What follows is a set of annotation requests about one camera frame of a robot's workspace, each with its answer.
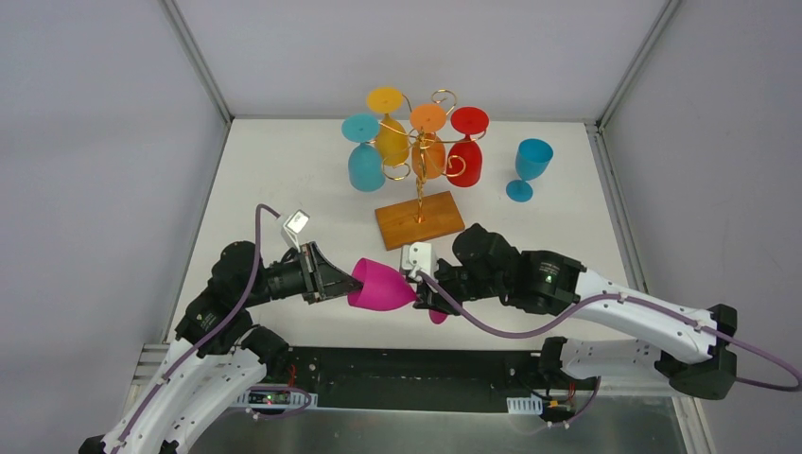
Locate pink wine glass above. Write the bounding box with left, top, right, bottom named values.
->
left=347, top=258, right=418, bottom=311

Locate gold rack with wooden base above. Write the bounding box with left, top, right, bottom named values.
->
left=375, top=88, right=465, bottom=251

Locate teal wine glass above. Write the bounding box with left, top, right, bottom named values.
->
left=341, top=113, right=386, bottom=192

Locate red wine glass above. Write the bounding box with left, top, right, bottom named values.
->
left=445, top=106, right=490, bottom=188

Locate blue wine glass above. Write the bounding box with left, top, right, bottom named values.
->
left=505, top=138, right=554, bottom=202

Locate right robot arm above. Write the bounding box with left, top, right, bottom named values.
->
left=400, top=223, right=738, bottom=400

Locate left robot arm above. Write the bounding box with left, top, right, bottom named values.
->
left=79, top=241, right=363, bottom=453

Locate orange wine glass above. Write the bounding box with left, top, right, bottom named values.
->
left=410, top=103, right=446, bottom=180

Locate yellow wine glass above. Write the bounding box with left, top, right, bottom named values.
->
left=366, top=86, right=409, bottom=166

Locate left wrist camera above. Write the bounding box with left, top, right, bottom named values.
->
left=281, top=209, right=310, bottom=251

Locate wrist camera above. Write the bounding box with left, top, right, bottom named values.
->
left=281, top=209, right=310, bottom=251
left=399, top=242, right=438, bottom=282

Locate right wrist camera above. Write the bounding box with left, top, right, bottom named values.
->
left=399, top=242, right=438, bottom=282

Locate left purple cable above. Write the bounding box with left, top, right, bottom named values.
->
left=113, top=203, right=313, bottom=454

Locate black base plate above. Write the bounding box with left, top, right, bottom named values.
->
left=263, top=346, right=596, bottom=413

